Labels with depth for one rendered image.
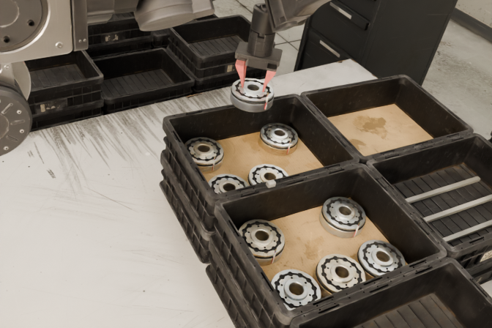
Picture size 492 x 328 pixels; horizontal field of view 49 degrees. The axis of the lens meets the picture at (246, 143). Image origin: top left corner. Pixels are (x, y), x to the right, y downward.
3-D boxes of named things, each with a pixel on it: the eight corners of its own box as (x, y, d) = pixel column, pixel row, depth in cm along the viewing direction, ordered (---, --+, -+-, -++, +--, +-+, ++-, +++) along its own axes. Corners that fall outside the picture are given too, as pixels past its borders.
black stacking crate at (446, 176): (430, 288, 117) (450, 255, 110) (350, 197, 136) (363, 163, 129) (544, 239, 134) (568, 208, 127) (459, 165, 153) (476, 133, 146)
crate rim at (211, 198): (211, 209, 112) (211, 200, 111) (159, 124, 131) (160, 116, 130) (359, 168, 130) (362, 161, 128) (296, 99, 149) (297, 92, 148)
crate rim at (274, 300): (282, 328, 93) (285, 320, 91) (211, 209, 112) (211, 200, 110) (446, 261, 110) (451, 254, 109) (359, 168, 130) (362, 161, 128)
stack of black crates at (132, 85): (106, 166, 227) (105, 100, 206) (80, 126, 245) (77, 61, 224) (189, 143, 247) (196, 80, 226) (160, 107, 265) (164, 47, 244)
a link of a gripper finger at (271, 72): (244, 80, 130) (250, 45, 125) (274, 86, 130) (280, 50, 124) (240, 94, 125) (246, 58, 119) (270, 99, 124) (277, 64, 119)
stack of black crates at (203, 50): (189, 143, 247) (199, 58, 219) (160, 107, 265) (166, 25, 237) (260, 123, 267) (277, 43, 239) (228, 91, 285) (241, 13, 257)
